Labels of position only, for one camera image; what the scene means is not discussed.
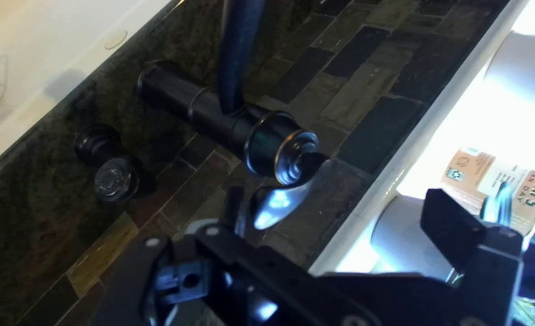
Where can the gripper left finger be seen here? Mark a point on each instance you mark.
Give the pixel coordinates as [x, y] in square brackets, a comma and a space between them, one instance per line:
[136, 280]

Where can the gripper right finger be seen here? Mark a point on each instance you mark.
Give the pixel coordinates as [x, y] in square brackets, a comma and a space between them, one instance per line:
[494, 267]

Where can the black tap lever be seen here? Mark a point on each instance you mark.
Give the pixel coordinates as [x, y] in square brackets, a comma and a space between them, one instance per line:
[279, 203]

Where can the black kitchen tap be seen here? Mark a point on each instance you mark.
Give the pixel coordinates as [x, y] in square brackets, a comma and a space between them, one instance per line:
[213, 113]

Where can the printed paper towel package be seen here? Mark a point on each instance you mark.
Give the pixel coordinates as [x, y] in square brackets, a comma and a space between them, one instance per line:
[480, 176]

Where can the white paper roll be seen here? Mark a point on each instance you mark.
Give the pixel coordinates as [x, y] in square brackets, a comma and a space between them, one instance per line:
[403, 240]

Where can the black soap dispenser pump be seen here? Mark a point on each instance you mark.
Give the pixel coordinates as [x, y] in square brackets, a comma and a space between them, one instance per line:
[113, 179]

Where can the white sink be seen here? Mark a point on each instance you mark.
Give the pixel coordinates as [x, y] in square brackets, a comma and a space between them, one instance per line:
[36, 50]

